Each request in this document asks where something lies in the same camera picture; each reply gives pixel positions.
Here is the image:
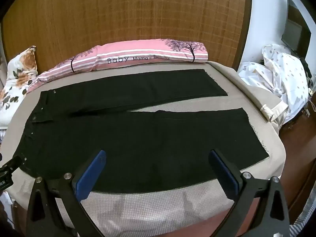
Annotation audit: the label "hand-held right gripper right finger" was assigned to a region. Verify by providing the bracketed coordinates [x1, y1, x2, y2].
[208, 149, 290, 237]

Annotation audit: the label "pink striped tree-print pillow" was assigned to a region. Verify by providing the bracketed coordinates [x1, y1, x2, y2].
[26, 39, 209, 94]

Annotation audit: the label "black pants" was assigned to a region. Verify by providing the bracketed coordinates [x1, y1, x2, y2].
[18, 69, 269, 194]

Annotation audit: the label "white dotted cloth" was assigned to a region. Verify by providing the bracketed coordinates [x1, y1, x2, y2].
[238, 44, 310, 126]

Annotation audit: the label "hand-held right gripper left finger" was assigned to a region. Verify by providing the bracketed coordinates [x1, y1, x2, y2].
[26, 149, 108, 237]

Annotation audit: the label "white floral pillow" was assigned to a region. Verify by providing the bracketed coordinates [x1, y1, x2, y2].
[0, 46, 39, 129]

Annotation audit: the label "wooden headboard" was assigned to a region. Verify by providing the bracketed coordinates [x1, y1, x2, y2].
[1, 0, 252, 67]

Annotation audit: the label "cream cloth strap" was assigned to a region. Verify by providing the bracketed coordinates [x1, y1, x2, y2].
[258, 99, 289, 122]

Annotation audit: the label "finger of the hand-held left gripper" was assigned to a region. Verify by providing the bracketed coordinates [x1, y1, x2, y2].
[2, 154, 28, 176]

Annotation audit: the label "grey striped cloth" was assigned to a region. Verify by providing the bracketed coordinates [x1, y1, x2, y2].
[289, 197, 316, 237]

